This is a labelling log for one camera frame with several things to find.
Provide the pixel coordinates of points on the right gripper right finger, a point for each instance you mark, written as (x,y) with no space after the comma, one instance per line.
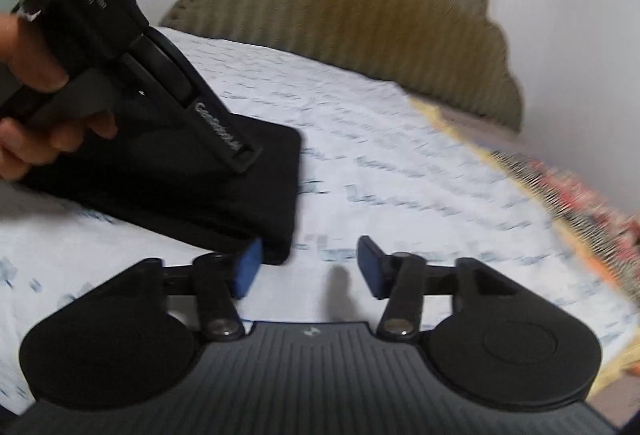
(403,279)

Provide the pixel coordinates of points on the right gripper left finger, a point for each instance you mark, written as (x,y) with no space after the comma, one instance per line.
(216,281)

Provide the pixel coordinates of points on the black pants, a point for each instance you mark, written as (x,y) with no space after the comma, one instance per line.
(157,175)

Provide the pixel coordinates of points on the left hand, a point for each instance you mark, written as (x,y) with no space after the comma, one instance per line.
(38,139)

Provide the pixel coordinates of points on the white script-print bedsheet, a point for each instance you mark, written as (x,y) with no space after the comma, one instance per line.
(372,164)

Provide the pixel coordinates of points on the floral colourful blanket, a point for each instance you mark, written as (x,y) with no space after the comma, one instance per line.
(610,236)

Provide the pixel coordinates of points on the olive upholstered headboard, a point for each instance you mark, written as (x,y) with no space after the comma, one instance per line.
(447,50)

